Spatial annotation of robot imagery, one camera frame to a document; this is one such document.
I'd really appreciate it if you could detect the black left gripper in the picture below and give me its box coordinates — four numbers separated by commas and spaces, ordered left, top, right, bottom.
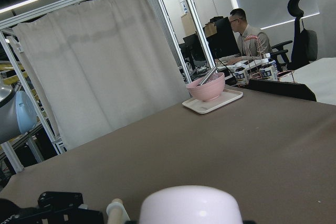
1, 191, 104, 223

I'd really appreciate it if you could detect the pink cup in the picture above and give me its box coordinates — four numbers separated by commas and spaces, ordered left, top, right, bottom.
139, 185, 243, 223

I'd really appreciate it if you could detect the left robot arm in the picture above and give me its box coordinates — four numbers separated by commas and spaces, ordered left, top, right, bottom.
1, 84, 104, 223

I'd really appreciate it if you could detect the beige curtain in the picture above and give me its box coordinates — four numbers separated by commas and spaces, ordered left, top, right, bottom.
14, 0, 189, 149

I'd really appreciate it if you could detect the cream plastic tray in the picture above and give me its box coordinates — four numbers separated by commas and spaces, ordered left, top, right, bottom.
182, 89, 243, 114

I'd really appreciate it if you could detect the pink bowl of ice cubes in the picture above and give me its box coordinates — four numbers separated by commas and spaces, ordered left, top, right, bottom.
186, 72, 225, 101

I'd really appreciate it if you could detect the small purple label bottle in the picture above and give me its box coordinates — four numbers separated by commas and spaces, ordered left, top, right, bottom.
235, 62, 249, 87

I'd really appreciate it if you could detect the background black monitor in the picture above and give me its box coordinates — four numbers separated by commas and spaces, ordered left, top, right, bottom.
204, 16, 240, 59

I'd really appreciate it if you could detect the man in beige shirt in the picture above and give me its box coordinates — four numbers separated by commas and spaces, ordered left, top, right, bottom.
217, 8, 272, 65

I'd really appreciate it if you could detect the black office chair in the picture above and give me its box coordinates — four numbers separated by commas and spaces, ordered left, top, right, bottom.
271, 0, 318, 72

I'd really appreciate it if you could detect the white wire cup rack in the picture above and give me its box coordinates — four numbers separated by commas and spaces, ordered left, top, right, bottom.
106, 198, 130, 224

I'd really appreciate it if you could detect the aluminium frame post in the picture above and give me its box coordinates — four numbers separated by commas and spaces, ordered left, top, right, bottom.
185, 0, 216, 68

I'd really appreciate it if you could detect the copper wire bottle rack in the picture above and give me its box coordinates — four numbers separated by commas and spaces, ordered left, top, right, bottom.
235, 50, 295, 87

